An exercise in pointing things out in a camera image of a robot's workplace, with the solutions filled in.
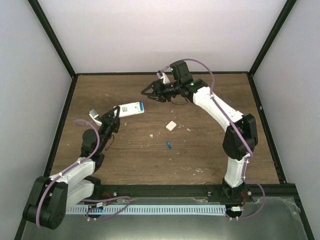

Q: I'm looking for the white remote control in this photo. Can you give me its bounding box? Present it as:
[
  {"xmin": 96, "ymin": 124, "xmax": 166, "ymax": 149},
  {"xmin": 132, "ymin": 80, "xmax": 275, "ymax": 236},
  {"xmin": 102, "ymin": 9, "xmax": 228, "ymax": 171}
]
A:
[{"xmin": 119, "ymin": 101, "xmax": 144, "ymax": 118}]

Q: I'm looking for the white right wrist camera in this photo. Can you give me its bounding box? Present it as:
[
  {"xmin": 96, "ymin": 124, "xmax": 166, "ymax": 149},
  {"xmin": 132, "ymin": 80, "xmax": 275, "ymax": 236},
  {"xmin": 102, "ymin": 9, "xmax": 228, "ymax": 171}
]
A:
[{"xmin": 156, "ymin": 70, "xmax": 171, "ymax": 85}]

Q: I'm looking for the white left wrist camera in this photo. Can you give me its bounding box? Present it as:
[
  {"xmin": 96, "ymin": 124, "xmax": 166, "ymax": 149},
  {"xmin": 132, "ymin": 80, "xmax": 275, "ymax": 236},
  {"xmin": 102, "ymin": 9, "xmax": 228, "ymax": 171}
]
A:
[{"xmin": 89, "ymin": 109, "xmax": 102, "ymax": 127}]

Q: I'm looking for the light blue slotted cable duct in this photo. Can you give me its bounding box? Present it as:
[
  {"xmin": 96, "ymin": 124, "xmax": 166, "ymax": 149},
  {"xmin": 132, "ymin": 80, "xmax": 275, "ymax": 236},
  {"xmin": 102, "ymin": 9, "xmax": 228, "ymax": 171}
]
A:
[{"xmin": 66, "ymin": 204, "xmax": 226, "ymax": 216}]

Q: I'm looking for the blue battery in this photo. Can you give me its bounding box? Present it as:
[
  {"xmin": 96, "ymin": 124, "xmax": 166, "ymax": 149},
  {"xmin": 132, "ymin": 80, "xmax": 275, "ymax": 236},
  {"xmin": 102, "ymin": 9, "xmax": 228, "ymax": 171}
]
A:
[
  {"xmin": 139, "ymin": 101, "xmax": 145, "ymax": 113},
  {"xmin": 166, "ymin": 141, "xmax": 172, "ymax": 150}
]

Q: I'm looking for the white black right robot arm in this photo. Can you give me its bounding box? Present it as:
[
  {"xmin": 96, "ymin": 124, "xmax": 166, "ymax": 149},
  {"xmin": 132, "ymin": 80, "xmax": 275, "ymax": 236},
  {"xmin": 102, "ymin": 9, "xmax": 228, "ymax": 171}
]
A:
[{"xmin": 141, "ymin": 59, "xmax": 258, "ymax": 202}]

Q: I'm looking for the black rear base frame rail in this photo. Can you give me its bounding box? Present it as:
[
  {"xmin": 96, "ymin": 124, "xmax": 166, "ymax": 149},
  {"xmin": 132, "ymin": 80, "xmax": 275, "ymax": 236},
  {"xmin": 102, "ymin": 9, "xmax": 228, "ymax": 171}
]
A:
[{"xmin": 76, "ymin": 71, "xmax": 249, "ymax": 76}]

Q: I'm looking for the white battery compartment cover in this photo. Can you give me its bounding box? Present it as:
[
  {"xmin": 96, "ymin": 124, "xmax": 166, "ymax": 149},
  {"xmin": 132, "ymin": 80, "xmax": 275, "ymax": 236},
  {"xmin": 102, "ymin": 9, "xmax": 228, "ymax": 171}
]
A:
[{"xmin": 165, "ymin": 120, "xmax": 177, "ymax": 132}]

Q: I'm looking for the black right base frame rail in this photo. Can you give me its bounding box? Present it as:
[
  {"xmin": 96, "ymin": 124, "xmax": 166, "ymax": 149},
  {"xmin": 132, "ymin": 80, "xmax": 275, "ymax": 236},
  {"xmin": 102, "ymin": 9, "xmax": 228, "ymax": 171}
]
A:
[{"xmin": 247, "ymin": 73, "xmax": 287, "ymax": 184}]

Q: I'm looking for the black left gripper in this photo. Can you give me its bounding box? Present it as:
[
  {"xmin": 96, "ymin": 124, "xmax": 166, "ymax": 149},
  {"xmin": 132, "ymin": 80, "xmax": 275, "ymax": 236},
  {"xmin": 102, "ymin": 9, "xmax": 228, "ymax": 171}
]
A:
[{"xmin": 97, "ymin": 106, "xmax": 121, "ymax": 153}]

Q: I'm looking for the black base frame rail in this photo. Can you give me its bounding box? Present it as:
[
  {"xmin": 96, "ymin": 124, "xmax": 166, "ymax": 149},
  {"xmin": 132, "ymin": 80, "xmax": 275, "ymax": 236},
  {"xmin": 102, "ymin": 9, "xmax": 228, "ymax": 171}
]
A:
[
  {"xmin": 76, "ymin": 71, "xmax": 249, "ymax": 76},
  {"xmin": 43, "ymin": 74, "xmax": 79, "ymax": 177},
  {"xmin": 247, "ymin": 73, "xmax": 287, "ymax": 184}
]

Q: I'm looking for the black left corner frame post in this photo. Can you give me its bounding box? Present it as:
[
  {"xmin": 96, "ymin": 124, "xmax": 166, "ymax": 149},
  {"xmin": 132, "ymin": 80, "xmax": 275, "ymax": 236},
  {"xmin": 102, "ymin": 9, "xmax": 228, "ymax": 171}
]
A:
[{"xmin": 28, "ymin": 0, "xmax": 76, "ymax": 79}]

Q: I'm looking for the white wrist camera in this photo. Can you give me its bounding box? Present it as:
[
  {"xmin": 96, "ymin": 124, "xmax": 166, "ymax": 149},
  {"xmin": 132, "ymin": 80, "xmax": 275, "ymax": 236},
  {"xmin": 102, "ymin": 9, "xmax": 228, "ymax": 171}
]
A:
[
  {"xmin": 89, "ymin": 109, "xmax": 102, "ymax": 127},
  {"xmin": 156, "ymin": 70, "xmax": 171, "ymax": 85}
]

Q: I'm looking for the black corner frame post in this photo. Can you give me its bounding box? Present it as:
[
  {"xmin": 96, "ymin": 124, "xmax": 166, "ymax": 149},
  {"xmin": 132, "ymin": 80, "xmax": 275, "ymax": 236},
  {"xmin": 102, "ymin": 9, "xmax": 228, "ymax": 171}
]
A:
[
  {"xmin": 28, "ymin": 0, "xmax": 76, "ymax": 79},
  {"xmin": 248, "ymin": 0, "xmax": 297, "ymax": 77}
]

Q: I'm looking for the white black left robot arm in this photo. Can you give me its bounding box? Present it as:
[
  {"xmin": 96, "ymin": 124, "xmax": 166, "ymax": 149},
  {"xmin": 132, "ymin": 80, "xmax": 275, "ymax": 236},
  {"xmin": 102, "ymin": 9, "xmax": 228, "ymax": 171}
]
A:
[{"xmin": 22, "ymin": 105, "xmax": 121, "ymax": 230}]

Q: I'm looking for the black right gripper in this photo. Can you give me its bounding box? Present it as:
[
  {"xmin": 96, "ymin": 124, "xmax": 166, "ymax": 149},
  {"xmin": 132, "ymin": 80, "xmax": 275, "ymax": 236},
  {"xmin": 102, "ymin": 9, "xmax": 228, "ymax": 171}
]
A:
[{"xmin": 143, "ymin": 79, "xmax": 182, "ymax": 103}]

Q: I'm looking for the black right corner frame post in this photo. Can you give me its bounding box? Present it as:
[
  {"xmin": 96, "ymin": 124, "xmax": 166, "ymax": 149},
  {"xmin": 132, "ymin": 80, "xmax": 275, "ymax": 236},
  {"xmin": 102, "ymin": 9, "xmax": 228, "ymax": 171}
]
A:
[{"xmin": 248, "ymin": 0, "xmax": 297, "ymax": 77}]

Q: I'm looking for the black left base frame rail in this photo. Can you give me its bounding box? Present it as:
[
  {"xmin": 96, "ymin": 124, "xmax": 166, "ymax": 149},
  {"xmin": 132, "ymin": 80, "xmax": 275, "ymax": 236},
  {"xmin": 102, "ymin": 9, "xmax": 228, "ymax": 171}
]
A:
[{"xmin": 43, "ymin": 74, "xmax": 79, "ymax": 177}]

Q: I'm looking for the grey metal front plate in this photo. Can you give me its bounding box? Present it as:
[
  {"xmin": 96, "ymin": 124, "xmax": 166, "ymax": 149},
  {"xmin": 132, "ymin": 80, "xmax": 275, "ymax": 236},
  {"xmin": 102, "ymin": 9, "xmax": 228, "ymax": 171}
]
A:
[{"xmin": 22, "ymin": 197, "xmax": 308, "ymax": 240}]

